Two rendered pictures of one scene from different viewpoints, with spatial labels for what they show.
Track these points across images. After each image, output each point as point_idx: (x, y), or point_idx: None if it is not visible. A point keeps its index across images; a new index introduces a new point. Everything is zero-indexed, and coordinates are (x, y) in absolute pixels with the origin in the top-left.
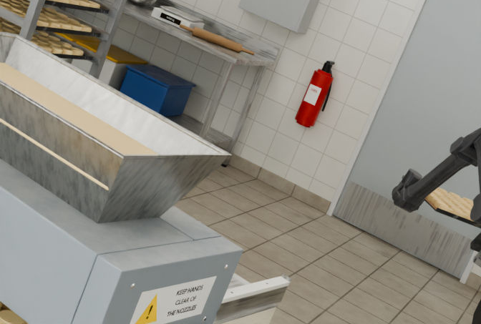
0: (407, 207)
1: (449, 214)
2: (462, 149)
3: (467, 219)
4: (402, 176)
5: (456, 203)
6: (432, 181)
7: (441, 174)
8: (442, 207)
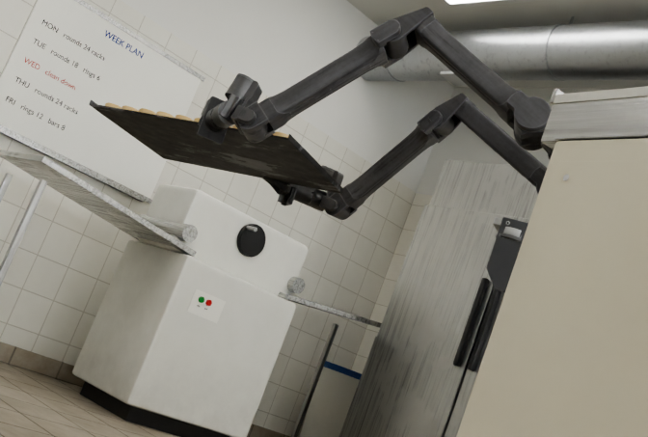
0: (261, 133)
1: (296, 144)
2: (395, 38)
3: (307, 152)
4: (91, 101)
5: None
6: (326, 88)
7: (343, 77)
8: (284, 134)
